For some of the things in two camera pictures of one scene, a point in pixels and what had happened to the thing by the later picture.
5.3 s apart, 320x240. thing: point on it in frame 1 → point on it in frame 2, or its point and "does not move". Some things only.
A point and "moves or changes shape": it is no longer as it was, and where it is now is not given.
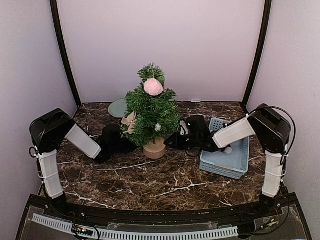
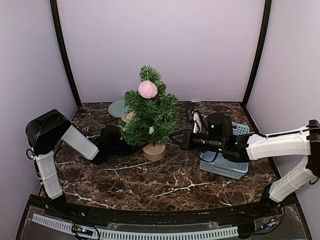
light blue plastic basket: [235, 165] does not move
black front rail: [164, 217] does not move
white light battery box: [157, 127] → [151, 129]
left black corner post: [64, 53] does not move
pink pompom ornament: [153, 87] moves or changes shape
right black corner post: [268, 11] does not move
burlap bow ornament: [129, 121] moves or changes shape
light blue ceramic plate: [117, 108] does not move
